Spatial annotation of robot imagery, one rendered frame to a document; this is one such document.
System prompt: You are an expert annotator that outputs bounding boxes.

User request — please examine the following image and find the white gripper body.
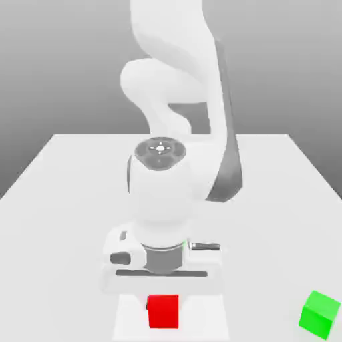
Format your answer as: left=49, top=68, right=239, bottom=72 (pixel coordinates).
left=100, top=263, right=223, bottom=296

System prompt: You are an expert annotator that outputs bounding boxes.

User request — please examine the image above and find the small red cube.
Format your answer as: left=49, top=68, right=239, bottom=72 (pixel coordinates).
left=146, top=294, right=180, bottom=329

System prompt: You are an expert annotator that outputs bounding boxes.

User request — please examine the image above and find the small green cube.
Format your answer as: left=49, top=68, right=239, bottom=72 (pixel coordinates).
left=298, top=290, right=342, bottom=341

